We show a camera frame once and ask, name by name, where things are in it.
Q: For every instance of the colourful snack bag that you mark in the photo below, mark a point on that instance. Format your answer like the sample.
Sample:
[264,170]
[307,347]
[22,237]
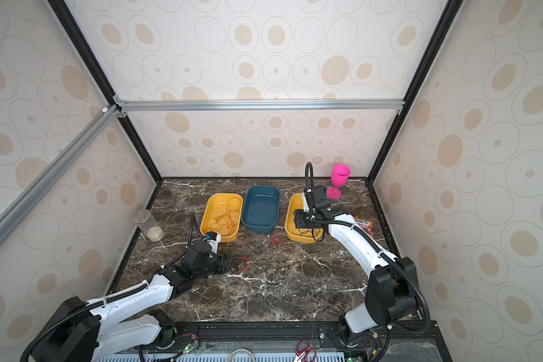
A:
[364,224]

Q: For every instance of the clear jar with white powder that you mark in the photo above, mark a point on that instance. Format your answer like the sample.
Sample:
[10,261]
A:
[148,225]

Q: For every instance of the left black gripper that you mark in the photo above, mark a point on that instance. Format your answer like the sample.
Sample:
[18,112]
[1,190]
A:
[224,266]

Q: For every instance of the yellow plastic bin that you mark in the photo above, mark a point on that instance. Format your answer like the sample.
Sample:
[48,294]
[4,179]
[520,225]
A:
[223,216]
[305,236]

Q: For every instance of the left yellow plastic bin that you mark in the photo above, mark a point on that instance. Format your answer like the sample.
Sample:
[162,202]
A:
[223,216]

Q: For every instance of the pink plastic goblet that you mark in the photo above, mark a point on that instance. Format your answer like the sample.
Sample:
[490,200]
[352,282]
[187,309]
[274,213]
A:
[339,177]

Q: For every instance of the red handled scissors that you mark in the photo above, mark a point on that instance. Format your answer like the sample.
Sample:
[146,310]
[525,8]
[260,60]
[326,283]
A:
[305,352]

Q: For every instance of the teal plastic bin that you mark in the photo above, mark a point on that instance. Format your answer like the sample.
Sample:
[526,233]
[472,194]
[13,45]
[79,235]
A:
[261,209]

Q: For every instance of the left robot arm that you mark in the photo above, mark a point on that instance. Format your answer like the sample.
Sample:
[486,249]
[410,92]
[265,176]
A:
[88,330]

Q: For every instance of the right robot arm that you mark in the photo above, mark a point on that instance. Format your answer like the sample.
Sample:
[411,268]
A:
[393,297]

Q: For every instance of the horizontal aluminium rail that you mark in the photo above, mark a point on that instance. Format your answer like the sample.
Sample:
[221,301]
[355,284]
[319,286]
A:
[258,105]

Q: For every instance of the diagonal aluminium rail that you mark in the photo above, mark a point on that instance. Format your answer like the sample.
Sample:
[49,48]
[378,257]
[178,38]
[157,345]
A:
[18,211]

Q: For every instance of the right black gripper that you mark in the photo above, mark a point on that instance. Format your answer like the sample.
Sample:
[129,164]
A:
[299,222]

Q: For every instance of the right yellow plastic bin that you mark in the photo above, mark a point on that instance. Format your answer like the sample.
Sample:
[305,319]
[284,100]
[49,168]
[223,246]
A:
[305,236]

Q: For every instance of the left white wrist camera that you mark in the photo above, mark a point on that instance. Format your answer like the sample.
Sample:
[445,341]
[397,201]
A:
[213,239]

